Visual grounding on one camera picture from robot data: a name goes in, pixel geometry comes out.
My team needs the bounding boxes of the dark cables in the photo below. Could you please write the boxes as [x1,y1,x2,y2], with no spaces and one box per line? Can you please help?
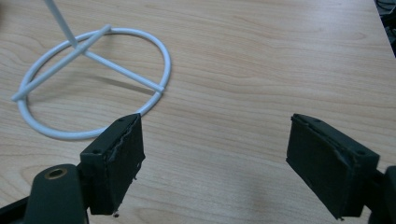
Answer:
[374,0,396,59]

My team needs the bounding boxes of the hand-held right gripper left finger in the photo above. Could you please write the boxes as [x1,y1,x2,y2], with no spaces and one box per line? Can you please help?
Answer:
[79,113,147,217]

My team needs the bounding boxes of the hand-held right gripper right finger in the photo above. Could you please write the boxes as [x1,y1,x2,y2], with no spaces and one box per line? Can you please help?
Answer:
[285,113,381,220]

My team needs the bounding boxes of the white wire stand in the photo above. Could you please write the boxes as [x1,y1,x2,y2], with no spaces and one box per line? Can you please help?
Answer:
[10,0,173,141]

